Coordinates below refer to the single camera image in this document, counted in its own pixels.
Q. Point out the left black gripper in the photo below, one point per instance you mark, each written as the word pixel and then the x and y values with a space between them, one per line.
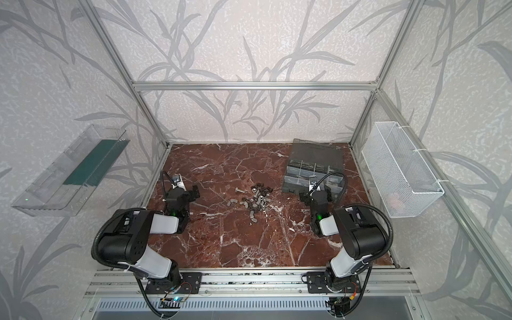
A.
pixel 184 196

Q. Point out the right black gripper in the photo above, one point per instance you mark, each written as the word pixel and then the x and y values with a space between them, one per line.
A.
pixel 316 198

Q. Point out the grey plastic organizer box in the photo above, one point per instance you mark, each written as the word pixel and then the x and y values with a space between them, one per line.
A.
pixel 309 160

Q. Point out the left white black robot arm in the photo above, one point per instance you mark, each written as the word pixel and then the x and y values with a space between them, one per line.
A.
pixel 122 241

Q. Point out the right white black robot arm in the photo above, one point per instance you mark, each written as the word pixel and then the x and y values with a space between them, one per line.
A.
pixel 365 231

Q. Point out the pile of screws and nuts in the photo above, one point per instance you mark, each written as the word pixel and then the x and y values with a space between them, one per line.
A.
pixel 256 202

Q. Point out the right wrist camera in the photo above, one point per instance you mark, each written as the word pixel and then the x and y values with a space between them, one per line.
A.
pixel 313 184

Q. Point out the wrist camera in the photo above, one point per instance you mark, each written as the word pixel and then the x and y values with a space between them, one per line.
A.
pixel 177 181
pixel 313 184

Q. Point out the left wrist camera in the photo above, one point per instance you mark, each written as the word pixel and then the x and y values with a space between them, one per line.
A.
pixel 177 181

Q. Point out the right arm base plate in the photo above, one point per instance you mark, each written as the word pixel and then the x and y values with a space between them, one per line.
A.
pixel 324 282

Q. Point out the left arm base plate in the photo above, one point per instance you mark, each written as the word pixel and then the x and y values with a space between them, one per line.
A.
pixel 186 283

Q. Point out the white wire mesh basket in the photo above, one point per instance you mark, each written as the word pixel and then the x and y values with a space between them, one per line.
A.
pixel 405 182

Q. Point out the aluminium frame crossbar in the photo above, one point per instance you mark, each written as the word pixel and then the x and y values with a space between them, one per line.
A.
pixel 252 85

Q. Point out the aluminium front rail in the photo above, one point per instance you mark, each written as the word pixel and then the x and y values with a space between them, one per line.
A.
pixel 254 282

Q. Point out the clear plastic wall tray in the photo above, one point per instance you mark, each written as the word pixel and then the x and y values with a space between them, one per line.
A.
pixel 66 185

